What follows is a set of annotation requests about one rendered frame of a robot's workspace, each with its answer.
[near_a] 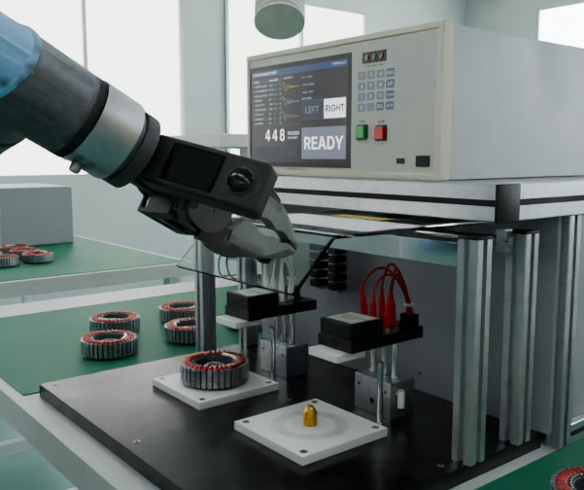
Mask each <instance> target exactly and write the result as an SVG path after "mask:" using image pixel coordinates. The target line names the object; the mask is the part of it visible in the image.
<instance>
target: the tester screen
mask: <svg viewBox="0 0 584 490"><path fill-rule="evenodd" d="M252 92H253V159H257V160H260V161H264V162H343V163H347V109H348V58H344V59H338V60H332V61H326V62H320V63H313V64H307V65H300V66H294V67H289V68H282V69H276V70H269V71H263V72H257V73H252ZM336 97H346V118H332V119H316V120H303V119H302V101H305V100H316V99H326V98H336ZM337 125H346V159H308V158H301V128H302V127H316V126H337ZM284 127H285V128H286V142H285V143H264V129H265V128H284ZM255 147H297V157H255Z"/></svg>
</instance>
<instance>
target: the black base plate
mask: <svg viewBox="0 0 584 490"><path fill-rule="evenodd" d="M218 350H220V351H221V352H222V351H223V350H224V351H225V352H226V351H230V352H231V351H233V352H237V353H240V354H242V355H244V356H246V357H247V358H248V359H249V371H251V372H254V373H256V374H258V375H261V376H263V377H266V378H268V379H270V380H271V372H270V371H268V370H265V369H263V368H261V367H260V340H259V341H258V344H251V345H249V346H245V345H243V344H235V345H230V346H226V347H221V348H217V351H218ZM188 355H190V354H188ZM188 355H183V356H178V357H173V358H168V359H163V360H158V361H153V362H148V363H143V364H139V365H134V366H129V367H120V368H115V369H110V370H105V371H100V372H96V373H91V374H86V375H82V376H77V377H72V378H67V379H62V380H57V381H53V382H48V383H43V384H40V385H39V386H40V397H41V398H42V399H44V400H45V401H46V402H47V403H49V404H50V405H52V406H53V407H54V408H56V409H57V410H58V411H59V412H61V413H62V414H63V415H65V416H66V417H67V418H68V419H70V420H71V421H72V422H74V423H75V424H76V425H78V426H79V427H80V428H81V429H83V430H84V431H85V432H87V433H88V434H89V435H90V436H92V437H93V438H95V439H96V440H97V441H99V442H100V443H101V444H102V445H104V446H105V447H106V448H108V449H109V450H110V451H112V452H113V453H114V454H115V455H117V456H118V457H119V458H121V459H122V460H123V461H124V462H125V463H126V464H127V465H129V466H130V467H131V468H133V469H134V470H135V471H136V472H138V473H139V474H141V475H142V476H143V477H145V478H146V479H147V480H148V481H150V482H151V483H152V484H154V485H155V486H156V487H157V488H159V489H160V490H450V489H452V488H454V487H456V486H458V485H460V484H463V483H465V482H467V481H469V480H471V479H473V478H475V477H477V476H479V475H481V474H483V473H487V472H489V471H491V470H493V469H495V468H497V467H500V466H502V465H504V464H506V463H508V462H510V461H513V460H515V459H517V458H519V457H521V456H523V455H526V454H528V453H530V452H532V451H534V450H536V449H538V448H540V444H541V433H540V432H537V431H534V430H531V435H530V440H529V441H527V442H524V441H523V443H522V444H520V445H515V444H512V443H510V440H507V441H504V440H501V439H498V432H499V418H497V417H494V416H491V415H488V414H486V433H485V459H484V461H483V462H480V463H479V462H476V465H474V466H471V467H469V466H467V465H464V464H463V460H460V461H459V462H457V461H455V460H453V459H452V426H453V403H452V402H448V401H445V400H442V399H440V398H437V397H434V396H432V395H429V394H426V393H423V392H420V391H417V390H414V401H413V412H411V413H408V414H405V415H402V416H399V417H397V418H395V419H392V420H390V419H387V418H385V417H383V426H384V427H386V428H388V435H387V436H386V437H381V438H379V439H376V440H373V441H371V442H368V443H366V444H363V445H360V446H357V447H354V448H352V449H349V450H346V451H343V452H340V453H338V454H335V455H332V456H329V457H326V458H324V459H322V460H319V461H316V462H313V463H311V464H308V465H305V466H301V465H299V464H298V463H296V462H294V461H292V460H291V459H289V458H287V457H285V456H283V455H281V454H279V453H278V452H276V451H274V450H272V449H270V448H268V447H267V446H265V445H263V444H261V443H259V442H257V441H255V440H254V439H252V438H250V437H247V436H245V435H243V434H242V433H240V432H238V431H236V430H234V421H238V420H241V419H245V418H248V417H252V416H255V415H259V414H262V413H265V412H268V411H272V410H275V409H279V408H282V407H286V406H289V405H293V404H297V403H303V402H306V401H310V400H313V399H318V400H320V401H323V402H325V403H329V404H331V405H334V406H336V407H339V408H341V409H344V410H346V411H348V412H351V413H353V414H356V415H358V416H359V417H362V418H364V419H367V420H369V421H372V422H374V423H376V424H377V414H375V413H372V412H370V411H367V410H365V409H362V408H360V407H357V406H355V372H356V371H358V370H356V369H353V368H350V367H346V366H343V365H340V364H335V363H333V362H330V361H328V360H325V359H322V358H319V357H316V356H313V355H310V354H308V373H304V374H300V375H297V376H294V377H290V378H285V377H283V376H280V375H278V374H276V382H278V383H279V390H276V391H272V392H269V393H265V394H261V395H257V396H253V397H249V398H246V399H243V400H239V401H235V402H229V403H225V404H221V405H217V406H213V407H209V408H206V409H202V410H198V409H196V408H195V407H193V406H191V405H189V404H187V403H185V402H183V401H181V400H179V399H177V398H175V397H173V396H171V395H170V394H168V393H166V392H164V391H162V390H160V389H159V388H157V387H156V386H154V385H153V378H156V377H160V376H164V375H169V374H174V373H178V372H180V361H181V360H182V359H183V358H185V357H187V356H188Z"/></svg>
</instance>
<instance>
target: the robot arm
mask: <svg viewBox="0 0 584 490"><path fill-rule="evenodd" d="M24 139H28V140H29V141H31V142H33V143H35V144H36V145H38V146H40V147H41V148H43V149H45V150H47V151H48V152H50V153H52V154H54V155H55V156H57V157H60V158H63V159H65V160H69V161H70V162H71V164H70V166H69V170H70V171H71V172H72V173H75V174H79V173H80V172H81V170H83V171H84V172H86V173H88V174H90V175H91V176H93V177H95V178H97V179H102V180H103V181H105V182H107V183H108V184H110V185H112V186H114V187H115V188H122V187H124V186H126V185H128V184H129V183H130V184H132V185H134V186H135V187H137V188H138V190H139V192H140V193H141V194H142V195H143V199H142V201H141V203H140V205H139V207H138V209H137V211H138V212H140V213H142V214H144V215H145V216H147V217H149V218H151V219H152V220H154V221H156V222H158V223H159V224H161V225H163V226H165V227H166V228H169V229H171V230H172V231H174V232H176V233H178V234H184V235H194V237H193V238H194V239H196V240H199V241H201V242H203V244H204V246H205V247H206V248H207V249H209V250H210V251H212V252H214V253H217V254H220V255H224V256H230V257H238V258H264V259H281V258H284V257H288V256H291V255H294V254H295V252H296V249H297V247H298V242H297V239H296V236H295V233H294V230H293V227H292V223H291V220H290V218H289V216H288V214H287V212H286V210H285V208H284V206H283V205H282V203H281V201H282V200H281V199H280V197H279V195H278V194H277V193H276V192H275V190H274V186H275V183H276V181H277V178H278V176H277V173H276V172H275V170H274V168H273V167H272V165H271V164H270V163H268V162H264V161H260V160H257V159H253V158H249V157H243V156H239V155H236V154H232V153H229V152H225V151H221V150H218V149H214V148H210V147H206V146H203V145H199V144H195V143H191V142H189V141H185V140H181V139H177V138H174V137H170V136H166V135H162V134H161V135H160V123H159V121H158V120H157V119H156V118H154V117H153V116H151V115H150V114H148V113H147V112H145V109H144V108H143V106H142V105H141V104H139V103H138V102H136V101H135V100H133V99H132V98H131V97H129V96H128V95H126V94H125V93H123V92H122V91H120V90H119V89H117V88H116V87H114V86H112V85H111V84H109V83H108V82H106V81H103V80H102V79H101V78H99V77H98V76H96V75H95V74H93V73H92V72H90V71H89V70H87V69H86V68H84V66H83V65H81V64H80V63H78V62H77V61H75V60H74V59H72V58H71V57H69V56H68V55H67V54H65V53H64V52H62V51H60V50H59V49H57V48H56V47H54V46H53V45H52V44H50V43H49V42H47V41H46V40H44V39H43V38H41V37H40V36H39V34H38V33H37V32H36V31H35V30H34V29H32V28H31V27H29V26H27V25H24V24H20V23H18V22H17V21H15V20H14V19H12V18H10V17H8V16H7V15H5V14H3V13H2V12H0V156H1V155H2V154H3V153H4V152H6V151H8V150H9V149H11V148H12V147H13V146H15V145H16V144H18V143H20V142H21V141H23V140H24ZM147 200H148V201H149V202H148V201H147ZM147 202H148V204H147ZM146 204H147V206H146ZM232 214H236V215H239V216H243V217H246V218H249V219H253V220H262V221H263V222H264V224H265V226H266V228H268V229H272V230H274V231H275V232H276V233H277V234H278V236H279V238H280V240H281V241H278V240H277V239H276V238H275V237H274V236H271V235H263V234H262V233H260V232H259V231H258V229H257V227H256V225H255V224H253V223H251V222H249V221H247V220H234V221H233V220H232V218H231V216H232ZM169 225H170V226H169Z"/></svg>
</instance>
